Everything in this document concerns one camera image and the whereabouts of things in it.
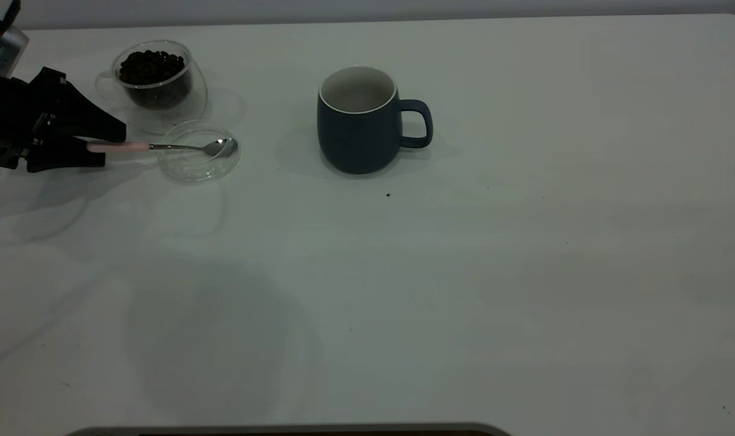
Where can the large coffee bean heap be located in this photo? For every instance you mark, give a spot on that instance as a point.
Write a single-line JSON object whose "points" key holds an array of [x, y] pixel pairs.
{"points": [[152, 69]]}

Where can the round clear glass lid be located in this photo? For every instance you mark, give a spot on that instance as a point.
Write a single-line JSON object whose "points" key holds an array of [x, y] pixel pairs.
{"points": [[194, 169]]}

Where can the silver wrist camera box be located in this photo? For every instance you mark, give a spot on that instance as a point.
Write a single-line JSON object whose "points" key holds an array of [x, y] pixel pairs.
{"points": [[3, 51]]}

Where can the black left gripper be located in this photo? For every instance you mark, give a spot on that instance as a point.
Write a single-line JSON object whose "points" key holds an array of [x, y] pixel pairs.
{"points": [[9, 115]]}

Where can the clear double-wall glass cup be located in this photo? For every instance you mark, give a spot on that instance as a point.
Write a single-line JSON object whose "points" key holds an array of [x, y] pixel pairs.
{"points": [[197, 97]]}

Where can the grey-blue ceramic mug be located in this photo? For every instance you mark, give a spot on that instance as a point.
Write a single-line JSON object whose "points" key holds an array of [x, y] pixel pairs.
{"points": [[358, 142]]}

